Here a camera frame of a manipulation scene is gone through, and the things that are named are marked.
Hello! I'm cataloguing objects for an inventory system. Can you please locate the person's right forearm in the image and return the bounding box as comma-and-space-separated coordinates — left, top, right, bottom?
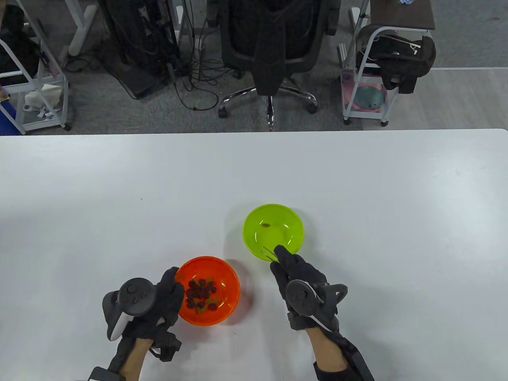
305, 327, 350, 370

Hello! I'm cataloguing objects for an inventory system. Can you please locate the black bag on cart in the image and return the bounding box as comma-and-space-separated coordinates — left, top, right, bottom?
0, 4, 43, 87

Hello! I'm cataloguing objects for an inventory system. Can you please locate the person's left forearm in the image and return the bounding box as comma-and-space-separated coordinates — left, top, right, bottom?
118, 337, 154, 381

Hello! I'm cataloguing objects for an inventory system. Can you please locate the white metal cart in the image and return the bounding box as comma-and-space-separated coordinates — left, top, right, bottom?
0, 0, 73, 135

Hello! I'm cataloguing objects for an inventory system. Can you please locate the black computer tower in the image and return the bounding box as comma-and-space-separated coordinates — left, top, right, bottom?
98, 0, 180, 100

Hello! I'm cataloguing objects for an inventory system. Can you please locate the black and white left-hand controller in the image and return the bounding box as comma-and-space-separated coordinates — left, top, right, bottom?
102, 277, 156, 342

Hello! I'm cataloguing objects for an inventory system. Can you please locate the black left wrist strap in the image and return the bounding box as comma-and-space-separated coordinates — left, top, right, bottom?
87, 366, 120, 381

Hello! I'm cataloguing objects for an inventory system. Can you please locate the white crumpled cloth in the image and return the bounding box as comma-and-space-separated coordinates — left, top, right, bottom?
24, 83, 65, 119

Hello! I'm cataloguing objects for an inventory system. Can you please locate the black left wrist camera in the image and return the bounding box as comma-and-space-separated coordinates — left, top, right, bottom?
148, 330, 183, 362

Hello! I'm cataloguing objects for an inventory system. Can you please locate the green translucent bowl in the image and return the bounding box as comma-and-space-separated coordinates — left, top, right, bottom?
242, 204, 305, 262

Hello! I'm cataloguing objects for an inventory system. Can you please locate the pink and teal plastic toy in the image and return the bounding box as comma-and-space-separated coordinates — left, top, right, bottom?
342, 71, 389, 115

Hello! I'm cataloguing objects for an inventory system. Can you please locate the person's right hand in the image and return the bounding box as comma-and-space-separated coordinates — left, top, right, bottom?
270, 245, 341, 332

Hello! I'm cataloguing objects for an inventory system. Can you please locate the black office chair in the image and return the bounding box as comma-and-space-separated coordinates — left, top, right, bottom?
217, 0, 343, 132

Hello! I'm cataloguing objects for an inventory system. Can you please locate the black right-hand controller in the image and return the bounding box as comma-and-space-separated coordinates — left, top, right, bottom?
285, 279, 349, 331

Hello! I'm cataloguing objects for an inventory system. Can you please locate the blue fabric item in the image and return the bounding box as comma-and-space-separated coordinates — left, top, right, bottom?
0, 97, 21, 136

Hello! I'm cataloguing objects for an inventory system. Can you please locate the person's left hand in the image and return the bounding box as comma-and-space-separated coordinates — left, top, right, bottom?
115, 267, 185, 350

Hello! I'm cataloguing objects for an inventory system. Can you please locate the pile of dark dried fruit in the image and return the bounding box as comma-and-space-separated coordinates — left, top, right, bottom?
186, 278, 221, 314

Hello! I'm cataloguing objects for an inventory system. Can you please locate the tangle of black cables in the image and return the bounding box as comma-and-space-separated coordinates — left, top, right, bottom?
167, 16, 239, 112

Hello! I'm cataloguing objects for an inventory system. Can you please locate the white table leg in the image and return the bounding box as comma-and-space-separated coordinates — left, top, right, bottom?
64, 0, 96, 57

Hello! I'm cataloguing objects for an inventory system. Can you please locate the orange translucent bowl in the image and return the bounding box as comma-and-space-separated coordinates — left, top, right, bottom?
175, 256, 241, 327

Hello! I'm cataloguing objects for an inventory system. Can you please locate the white cart with brown top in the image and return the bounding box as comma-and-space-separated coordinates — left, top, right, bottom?
338, 0, 437, 127

